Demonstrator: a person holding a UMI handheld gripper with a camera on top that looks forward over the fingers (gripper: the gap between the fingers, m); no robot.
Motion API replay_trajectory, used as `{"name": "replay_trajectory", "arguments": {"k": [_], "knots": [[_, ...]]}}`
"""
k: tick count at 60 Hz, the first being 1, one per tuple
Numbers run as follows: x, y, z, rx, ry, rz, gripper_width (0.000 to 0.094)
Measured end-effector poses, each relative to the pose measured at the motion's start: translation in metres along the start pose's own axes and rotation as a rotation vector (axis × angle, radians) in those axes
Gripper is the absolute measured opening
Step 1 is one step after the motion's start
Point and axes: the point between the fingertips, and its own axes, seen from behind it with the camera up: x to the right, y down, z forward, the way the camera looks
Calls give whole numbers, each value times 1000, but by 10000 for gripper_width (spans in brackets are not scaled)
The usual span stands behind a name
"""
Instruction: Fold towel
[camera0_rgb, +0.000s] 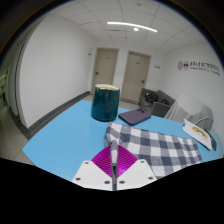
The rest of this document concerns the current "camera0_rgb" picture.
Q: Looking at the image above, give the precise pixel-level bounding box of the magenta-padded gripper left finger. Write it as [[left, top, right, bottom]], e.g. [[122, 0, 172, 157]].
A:
[[71, 146, 116, 192]]

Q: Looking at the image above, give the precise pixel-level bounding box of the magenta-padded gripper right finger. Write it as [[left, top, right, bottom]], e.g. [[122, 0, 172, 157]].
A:
[[116, 146, 158, 191]]

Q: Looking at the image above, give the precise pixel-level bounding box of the grey white checked towel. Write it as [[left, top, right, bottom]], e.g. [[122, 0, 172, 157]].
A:
[[104, 121, 204, 191]]

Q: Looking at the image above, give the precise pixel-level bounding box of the purple smartphone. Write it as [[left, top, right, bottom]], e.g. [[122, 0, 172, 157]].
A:
[[118, 108, 152, 127]]

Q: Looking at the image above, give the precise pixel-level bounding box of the dark teal mug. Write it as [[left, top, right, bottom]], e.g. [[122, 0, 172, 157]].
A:
[[90, 83, 121, 122]]

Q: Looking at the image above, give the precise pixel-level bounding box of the grey armchair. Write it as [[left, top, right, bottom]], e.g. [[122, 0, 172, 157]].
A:
[[138, 87, 177, 118]]

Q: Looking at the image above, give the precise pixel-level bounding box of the white pad with rainbow print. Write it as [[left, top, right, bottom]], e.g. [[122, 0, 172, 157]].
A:
[[182, 118, 213, 151]]

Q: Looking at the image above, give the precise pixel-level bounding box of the black bag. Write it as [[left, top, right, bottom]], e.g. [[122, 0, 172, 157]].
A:
[[144, 92, 160, 103]]

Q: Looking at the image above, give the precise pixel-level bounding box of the furniture under white sheet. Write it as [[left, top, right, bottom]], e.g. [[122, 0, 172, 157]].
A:
[[164, 94, 214, 131]]

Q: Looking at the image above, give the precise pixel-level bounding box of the beige door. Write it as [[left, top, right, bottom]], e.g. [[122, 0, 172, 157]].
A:
[[91, 47, 120, 95], [120, 50, 152, 103]]

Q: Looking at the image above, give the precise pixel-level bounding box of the long ceiling light strip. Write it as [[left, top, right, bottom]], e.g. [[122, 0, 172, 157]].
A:
[[106, 21, 158, 33]]

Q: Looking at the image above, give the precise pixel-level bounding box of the wall logo sign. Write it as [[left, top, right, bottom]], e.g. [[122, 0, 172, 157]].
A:
[[176, 59, 221, 77]]

